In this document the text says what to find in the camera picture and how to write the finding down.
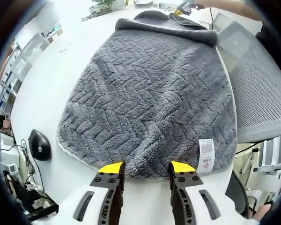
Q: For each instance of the grey towel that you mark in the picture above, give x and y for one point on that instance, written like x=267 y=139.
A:
x=145 y=98

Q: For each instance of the white office chair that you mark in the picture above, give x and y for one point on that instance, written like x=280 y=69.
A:
x=221 y=22

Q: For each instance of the green potted plant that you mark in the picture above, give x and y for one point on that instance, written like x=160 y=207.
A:
x=103 y=2

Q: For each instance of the black computer mouse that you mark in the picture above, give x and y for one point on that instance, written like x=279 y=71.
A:
x=39 y=146

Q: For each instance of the person's dark clothing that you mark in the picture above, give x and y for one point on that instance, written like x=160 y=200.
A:
x=263 y=32

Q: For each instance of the grey mesh office chair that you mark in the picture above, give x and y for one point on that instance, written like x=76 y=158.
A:
x=260 y=93

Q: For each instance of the translucent partition panel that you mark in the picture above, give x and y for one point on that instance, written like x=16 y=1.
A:
x=32 y=49

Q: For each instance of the shelf with white boxes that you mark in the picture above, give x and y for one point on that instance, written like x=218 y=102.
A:
x=7 y=77

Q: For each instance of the white metal frame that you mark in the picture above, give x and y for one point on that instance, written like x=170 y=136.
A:
x=271 y=159

